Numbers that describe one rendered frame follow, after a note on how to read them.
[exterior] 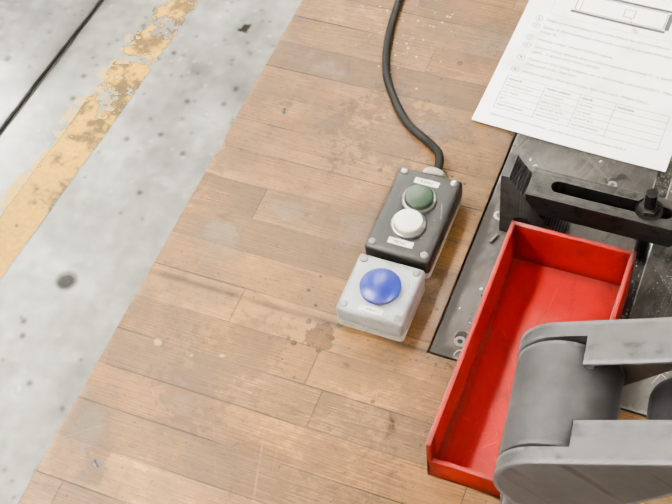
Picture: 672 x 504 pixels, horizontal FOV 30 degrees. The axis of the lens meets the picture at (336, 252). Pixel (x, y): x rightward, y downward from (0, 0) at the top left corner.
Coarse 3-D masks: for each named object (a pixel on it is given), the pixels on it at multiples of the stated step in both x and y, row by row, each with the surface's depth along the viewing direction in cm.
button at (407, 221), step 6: (402, 210) 124; (408, 210) 124; (414, 210) 124; (396, 216) 124; (402, 216) 123; (408, 216) 123; (414, 216) 123; (420, 216) 123; (396, 222) 123; (402, 222) 123; (408, 222) 123; (414, 222) 123; (420, 222) 123; (396, 228) 123; (402, 228) 123; (408, 228) 123; (414, 228) 123; (420, 228) 123; (408, 234) 123
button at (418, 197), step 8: (408, 192) 125; (416, 192) 125; (424, 192) 125; (432, 192) 125; (408, 200) 125; (416, 200) 124; (424, 200) 124; (432, 200) 124; (416, 208) 124; (424, 208) 124
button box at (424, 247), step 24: (384, 48) 141; (384, 72) 139; (408, 120) 134; (432, 144) 132; (408, 168) 128; (432, 168) 128; (456, 192) 126; (384, 216) 125; (432, 216) 124; (384, 240) 123; (408, 240) 123; (432, 240) 122; (408, 264) 123; (432, 264) 123
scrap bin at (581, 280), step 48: (528, 240) 120; (576, 240) 117; (528, 288) 121; (576, 288) 121; (624, 288) 114; (480, 336) 117; (480, 384) 116; (432, 432) 107; (480, 432) 113; (480, 480) 108
